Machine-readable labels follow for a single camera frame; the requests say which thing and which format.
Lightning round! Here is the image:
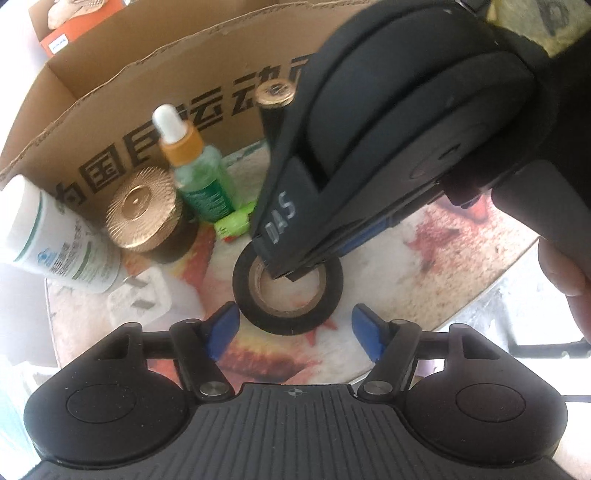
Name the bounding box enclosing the person right hand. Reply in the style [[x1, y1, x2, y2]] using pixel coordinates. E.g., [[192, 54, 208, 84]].
[[537, 237, 591, 345]]

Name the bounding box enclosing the white power adapter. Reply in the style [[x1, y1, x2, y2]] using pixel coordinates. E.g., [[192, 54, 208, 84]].
[[107, 266, 205, 332]]

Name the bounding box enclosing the white supplement bottle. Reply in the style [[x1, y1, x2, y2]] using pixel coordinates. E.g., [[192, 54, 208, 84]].
[[1, 175, 121, 294]]

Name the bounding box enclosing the green dropper bottle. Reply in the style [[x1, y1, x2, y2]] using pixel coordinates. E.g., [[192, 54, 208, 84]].
[[152, 104, 238, 223]]

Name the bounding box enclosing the black gold lipstick tube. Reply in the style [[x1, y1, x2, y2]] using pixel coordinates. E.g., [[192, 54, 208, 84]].
[[254, 78, 296, 151]]

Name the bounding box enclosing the green glue stick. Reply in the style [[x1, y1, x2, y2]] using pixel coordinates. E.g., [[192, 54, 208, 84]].
[[214, 201, 256, 242]]

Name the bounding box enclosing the brown cardboard box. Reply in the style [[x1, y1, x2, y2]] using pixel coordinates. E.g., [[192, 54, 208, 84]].
[[0, 0, 371, 222]]

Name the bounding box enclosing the gold lid cream jar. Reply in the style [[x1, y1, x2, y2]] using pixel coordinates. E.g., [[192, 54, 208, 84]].
[[105, 167, 199, 264]]

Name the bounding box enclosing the orange appliance box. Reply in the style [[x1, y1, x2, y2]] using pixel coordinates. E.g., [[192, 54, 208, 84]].
[[28, 0, 131, 57]]

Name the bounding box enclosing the black tape roll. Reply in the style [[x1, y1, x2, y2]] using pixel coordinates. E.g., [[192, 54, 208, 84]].
[[232, 245, 344, 336]]

